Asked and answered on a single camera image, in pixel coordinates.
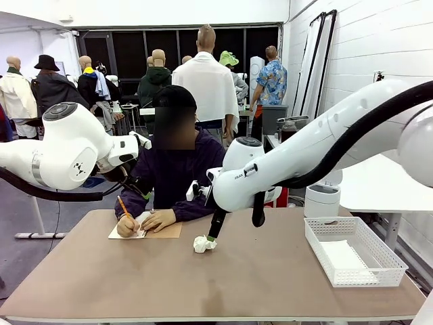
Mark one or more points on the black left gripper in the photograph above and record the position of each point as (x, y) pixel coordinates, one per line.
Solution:
(120, 175)

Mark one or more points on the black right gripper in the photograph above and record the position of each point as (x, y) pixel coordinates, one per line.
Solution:
(218, 220)

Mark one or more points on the white paper ball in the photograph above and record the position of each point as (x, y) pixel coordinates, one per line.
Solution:
(201, 244)

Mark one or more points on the yellow pencil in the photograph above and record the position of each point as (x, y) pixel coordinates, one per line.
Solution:
(123, 204)

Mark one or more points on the brown spiral notebook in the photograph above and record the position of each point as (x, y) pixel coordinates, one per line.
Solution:
(165, 232)

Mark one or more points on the white paper sheet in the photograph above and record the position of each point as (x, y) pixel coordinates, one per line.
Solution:
(341, 255)

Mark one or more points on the person's right forearm purple sleeve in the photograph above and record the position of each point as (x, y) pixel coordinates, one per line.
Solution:
(135, 204)

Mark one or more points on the person's left forearm purple sleeve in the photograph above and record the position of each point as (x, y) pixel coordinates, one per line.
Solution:
(193, 210)

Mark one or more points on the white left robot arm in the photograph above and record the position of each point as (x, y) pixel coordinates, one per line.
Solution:
(67, 152)

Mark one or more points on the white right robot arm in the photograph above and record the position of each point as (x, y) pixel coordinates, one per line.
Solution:
(304, 152)

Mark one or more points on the person's left hand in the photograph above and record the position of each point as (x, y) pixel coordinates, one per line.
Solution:
(159, 220)

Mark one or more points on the person's right hand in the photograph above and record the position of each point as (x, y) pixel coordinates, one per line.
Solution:
(128, 227)

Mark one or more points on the person in purple jacket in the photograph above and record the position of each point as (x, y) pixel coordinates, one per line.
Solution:
(176, 169)

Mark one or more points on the white metal stool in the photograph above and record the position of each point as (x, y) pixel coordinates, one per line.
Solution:
(130, 106)

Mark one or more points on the black cap with white label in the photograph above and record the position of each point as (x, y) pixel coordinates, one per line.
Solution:
(174, 96)

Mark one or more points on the mannequin in dark puffer jacket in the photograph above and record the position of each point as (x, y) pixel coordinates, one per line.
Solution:
(150, 88)

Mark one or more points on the small white side table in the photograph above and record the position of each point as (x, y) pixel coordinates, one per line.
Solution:
(270, 139)

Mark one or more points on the white round trash bin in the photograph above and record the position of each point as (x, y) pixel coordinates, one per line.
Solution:
(321, 203)

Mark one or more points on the mannequin black jacket yellow collar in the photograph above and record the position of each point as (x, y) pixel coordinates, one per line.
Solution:
(89, 88)

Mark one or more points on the mannequin with white towel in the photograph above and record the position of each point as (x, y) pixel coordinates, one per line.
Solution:
(206, 84)

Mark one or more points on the bare mannequin head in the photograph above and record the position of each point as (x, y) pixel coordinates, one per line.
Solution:
(149, 61)
(186, 59)

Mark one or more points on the glass jar with dark liquid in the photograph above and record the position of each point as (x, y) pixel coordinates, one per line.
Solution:
(289, 130)

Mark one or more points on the mannequin with black bucket hat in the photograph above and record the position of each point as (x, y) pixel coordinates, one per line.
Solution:
(54, 91)

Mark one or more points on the grey flat metal object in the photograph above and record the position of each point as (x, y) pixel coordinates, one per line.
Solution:
(294, 118)

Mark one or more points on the mannequin in grey hoodie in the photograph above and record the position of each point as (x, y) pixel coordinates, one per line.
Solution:
(240, 86)

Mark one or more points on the dark red garment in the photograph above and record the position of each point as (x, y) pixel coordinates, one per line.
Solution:
(4, 125)

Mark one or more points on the mannequin in cream coat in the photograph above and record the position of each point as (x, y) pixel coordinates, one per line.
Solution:
(17, 94)

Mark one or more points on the light green hat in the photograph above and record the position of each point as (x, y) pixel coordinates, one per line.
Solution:
(228, 59)

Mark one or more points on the mannequin in blue floral shirt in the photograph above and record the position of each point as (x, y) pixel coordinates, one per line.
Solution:
(272, 84)

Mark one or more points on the white perforated plastic basket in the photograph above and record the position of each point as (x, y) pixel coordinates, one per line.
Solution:
(372, 274)

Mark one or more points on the white tower appliance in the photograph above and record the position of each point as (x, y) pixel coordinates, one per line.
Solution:
(255, 67)

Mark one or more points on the black-framed white panel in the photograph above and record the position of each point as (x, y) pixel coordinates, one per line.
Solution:
(306, 74)
(326, 74)

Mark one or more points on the black light stand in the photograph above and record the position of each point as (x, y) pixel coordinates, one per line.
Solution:
(380, 76)

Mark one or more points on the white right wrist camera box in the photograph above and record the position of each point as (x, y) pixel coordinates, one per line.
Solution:
(194, 191)

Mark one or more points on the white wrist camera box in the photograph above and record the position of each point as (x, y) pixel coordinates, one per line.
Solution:
(194, 191)
(143, 140)

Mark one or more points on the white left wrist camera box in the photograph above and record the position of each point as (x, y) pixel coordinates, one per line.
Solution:
(143, 140)

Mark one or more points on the black window frame wall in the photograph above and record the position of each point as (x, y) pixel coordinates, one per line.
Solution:
(128, 50)

